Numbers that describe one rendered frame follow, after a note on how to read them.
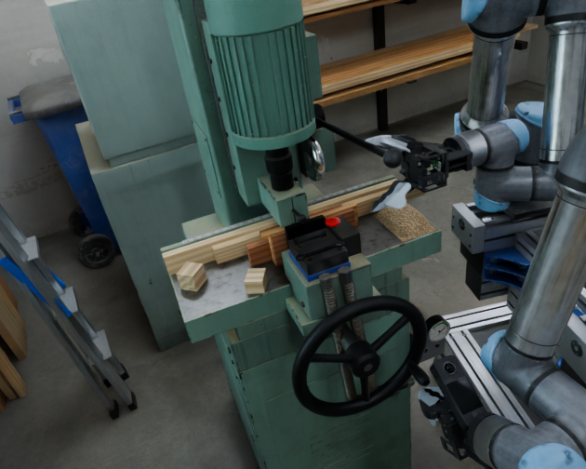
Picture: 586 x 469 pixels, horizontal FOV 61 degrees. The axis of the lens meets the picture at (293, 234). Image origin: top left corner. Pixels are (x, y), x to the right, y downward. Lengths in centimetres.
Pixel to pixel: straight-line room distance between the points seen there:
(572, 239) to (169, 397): 170
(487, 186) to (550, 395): 48
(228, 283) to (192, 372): 115
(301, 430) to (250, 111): 82
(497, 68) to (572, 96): 19
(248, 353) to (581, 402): 63
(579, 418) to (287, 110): 68
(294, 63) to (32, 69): 243
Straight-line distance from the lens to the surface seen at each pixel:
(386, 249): 112
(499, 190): 115
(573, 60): 115
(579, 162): 73
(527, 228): 152
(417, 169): 101
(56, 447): 221
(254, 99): 96
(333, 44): 373
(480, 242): 147
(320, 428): 140
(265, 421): 130
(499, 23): 115
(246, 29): 93
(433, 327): 125
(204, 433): 199
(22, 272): 176
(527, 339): 84
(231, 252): 114
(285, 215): 109
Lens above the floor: 155
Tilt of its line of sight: 33 degrees down
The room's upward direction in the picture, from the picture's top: 9 degrees counter-clockwise
